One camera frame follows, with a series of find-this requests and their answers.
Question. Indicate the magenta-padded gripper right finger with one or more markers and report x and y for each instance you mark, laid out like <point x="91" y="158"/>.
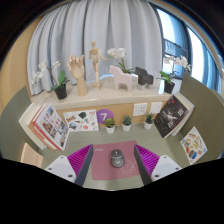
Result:
<point x="165" y="165"/>

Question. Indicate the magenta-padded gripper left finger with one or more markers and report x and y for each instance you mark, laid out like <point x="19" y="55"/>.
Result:
<point x="62" y="165"/>

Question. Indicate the grey computer mouse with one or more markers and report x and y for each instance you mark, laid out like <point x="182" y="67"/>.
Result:
<point x="117" y="159"/>

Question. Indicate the pink mouse pad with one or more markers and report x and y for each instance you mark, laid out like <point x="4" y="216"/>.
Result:
<point x="103" y="163"/>

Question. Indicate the light wooden board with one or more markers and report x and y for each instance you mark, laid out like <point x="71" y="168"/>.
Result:
<point x="31" y="156"/>

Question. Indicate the large white sticker sheet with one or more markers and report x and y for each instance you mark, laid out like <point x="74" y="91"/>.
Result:
<point x="193" y="146"/>

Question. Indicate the red-edged photo magazine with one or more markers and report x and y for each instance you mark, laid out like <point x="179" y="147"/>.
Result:
<point x="51" y="128"/>

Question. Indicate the small white sticker sheet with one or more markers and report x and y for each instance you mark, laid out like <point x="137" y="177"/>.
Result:
<point x="80" y="120"/>

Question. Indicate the black hardcover book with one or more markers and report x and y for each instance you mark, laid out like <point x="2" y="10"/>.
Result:
<point x="170" y="116"/>

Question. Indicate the white book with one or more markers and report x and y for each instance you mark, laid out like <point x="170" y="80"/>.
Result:
<point x="28" y="121"/>

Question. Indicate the green partition panel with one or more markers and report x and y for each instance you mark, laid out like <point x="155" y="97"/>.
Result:
<point x="206" y="106"/>
<point x="13" y="126"/>

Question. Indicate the white books stack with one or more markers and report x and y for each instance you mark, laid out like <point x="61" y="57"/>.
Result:
<point x="190" y="106"/>

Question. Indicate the purple round number sign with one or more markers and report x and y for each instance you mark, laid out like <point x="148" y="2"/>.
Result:
<point x="104" y="116"/>

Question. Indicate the small white orchid black pot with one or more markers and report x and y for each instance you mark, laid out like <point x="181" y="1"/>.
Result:
<point x="61" y="92"/>

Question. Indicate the large white orchid black pot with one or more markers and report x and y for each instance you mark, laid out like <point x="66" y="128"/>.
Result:
<point x="169" y="87"/>

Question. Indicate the dark grey horse figurine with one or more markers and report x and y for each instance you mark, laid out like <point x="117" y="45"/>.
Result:
<point x="144" y="77"/>

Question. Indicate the wooden hand model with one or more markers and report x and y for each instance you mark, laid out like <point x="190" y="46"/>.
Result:
<point x="78" y="71"/>

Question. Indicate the pink horse figurine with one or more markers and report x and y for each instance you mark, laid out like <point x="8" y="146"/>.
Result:
<point x="120" y="78"/>

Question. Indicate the wooden artist mannequin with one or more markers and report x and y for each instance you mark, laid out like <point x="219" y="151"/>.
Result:
<point x="96" y="58"/>

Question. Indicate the white orchid plant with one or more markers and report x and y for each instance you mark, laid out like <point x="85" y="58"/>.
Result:
<point x="117" y="52"/>

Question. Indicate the dark-framed window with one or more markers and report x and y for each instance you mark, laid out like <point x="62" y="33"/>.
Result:
<point x="176" y="40"/>

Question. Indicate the grey curtain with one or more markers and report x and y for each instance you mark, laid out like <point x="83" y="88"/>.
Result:
<point x="100" y="30"/>

